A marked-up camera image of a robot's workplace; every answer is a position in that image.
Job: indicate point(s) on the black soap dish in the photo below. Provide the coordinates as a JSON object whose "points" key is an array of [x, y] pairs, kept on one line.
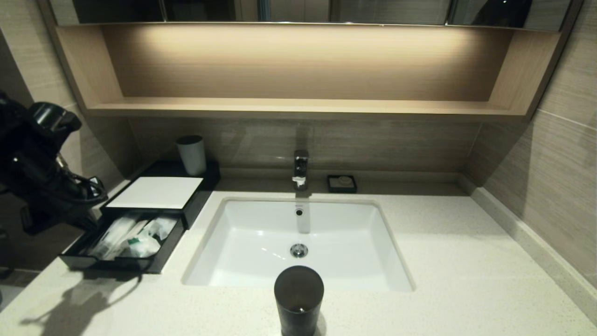
{"points": [[332, 186]]}

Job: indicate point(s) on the chrome basin faucet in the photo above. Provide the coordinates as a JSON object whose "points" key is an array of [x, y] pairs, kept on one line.
{"points": [[301, 167]]}

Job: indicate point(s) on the black tumbler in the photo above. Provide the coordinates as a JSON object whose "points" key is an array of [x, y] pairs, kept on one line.
{"points": [[298, 295]]}

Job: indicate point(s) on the round beige soap bar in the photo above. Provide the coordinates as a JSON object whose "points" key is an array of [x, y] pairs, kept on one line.
{"points": [[345, 179]]}

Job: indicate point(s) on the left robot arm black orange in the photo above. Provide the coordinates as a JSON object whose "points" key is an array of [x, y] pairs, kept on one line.
{"points": [[28, 154]]}

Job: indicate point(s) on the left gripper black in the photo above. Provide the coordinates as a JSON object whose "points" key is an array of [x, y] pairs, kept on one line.
{"points": [[56, 214]]}

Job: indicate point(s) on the white packet green label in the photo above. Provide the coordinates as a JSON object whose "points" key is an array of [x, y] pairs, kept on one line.
{"points": [[147, 247]]}

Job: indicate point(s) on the light wooden wall shelf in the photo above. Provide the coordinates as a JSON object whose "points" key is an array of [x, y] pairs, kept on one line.
{"points": [[298, 107]]}

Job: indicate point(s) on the plain white sachet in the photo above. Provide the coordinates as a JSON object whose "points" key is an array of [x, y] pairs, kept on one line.
{"points": [[109, 235]]}

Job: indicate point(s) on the clear square plastic packet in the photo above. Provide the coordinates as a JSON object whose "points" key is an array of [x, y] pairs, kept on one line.
{"points": [[163, 226]]}

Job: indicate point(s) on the mirrored wall cabinet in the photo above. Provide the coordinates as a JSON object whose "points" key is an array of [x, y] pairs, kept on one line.
{"points": [[392, 10]]}

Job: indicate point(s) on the white ceramic sink basin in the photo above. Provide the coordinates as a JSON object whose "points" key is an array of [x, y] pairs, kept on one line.
{"points": [[345, 242]]}

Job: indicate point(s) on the long comb packet green label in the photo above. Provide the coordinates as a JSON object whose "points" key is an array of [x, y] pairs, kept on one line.
{"points": [[131, 230]]}

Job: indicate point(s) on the chrome sink drain plug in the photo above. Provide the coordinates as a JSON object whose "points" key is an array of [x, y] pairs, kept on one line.
{"points": [[299, 250]]}

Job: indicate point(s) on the black amenity box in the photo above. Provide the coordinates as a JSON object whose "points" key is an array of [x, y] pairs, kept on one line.
{"points": [[205, 181]]}

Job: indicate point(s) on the pale grey tumbler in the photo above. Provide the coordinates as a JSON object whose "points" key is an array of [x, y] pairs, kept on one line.
{"points": [[192, 155]]}

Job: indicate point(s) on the black box drawer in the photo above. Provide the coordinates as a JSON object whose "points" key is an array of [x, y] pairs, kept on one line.
{"points": [[158, 263]]}

